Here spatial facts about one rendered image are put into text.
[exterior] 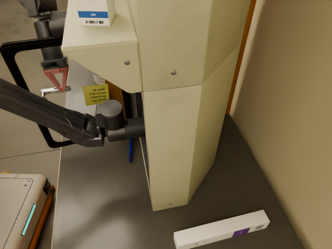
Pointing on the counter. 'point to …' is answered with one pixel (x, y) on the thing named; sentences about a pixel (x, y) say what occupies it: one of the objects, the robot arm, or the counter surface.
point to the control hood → (106, 47)
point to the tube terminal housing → (185, 88)
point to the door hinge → (133, 105)
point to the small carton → (96, 12)
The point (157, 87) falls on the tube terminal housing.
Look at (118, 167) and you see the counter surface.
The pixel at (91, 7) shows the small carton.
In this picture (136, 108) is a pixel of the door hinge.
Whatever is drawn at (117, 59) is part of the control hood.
